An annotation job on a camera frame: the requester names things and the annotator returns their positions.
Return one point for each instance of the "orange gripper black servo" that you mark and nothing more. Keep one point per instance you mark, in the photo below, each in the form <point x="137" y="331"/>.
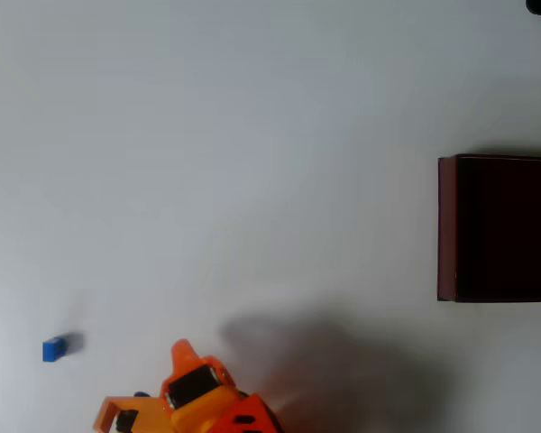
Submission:
<point x="194" y="386"/>

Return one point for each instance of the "small blue cube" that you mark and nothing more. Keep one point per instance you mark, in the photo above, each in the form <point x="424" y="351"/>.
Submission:
<point x="54" y="349"/>

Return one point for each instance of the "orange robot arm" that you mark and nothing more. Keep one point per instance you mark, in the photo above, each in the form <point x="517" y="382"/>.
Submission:
<point x="252" y="417"/>

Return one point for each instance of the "dark red box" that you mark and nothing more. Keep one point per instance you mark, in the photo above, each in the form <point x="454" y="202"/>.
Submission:
<point x="500" y="230"/>

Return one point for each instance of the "orange camera mount bracket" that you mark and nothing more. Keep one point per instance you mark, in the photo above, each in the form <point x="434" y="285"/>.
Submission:
<point x="121" y="412"/>

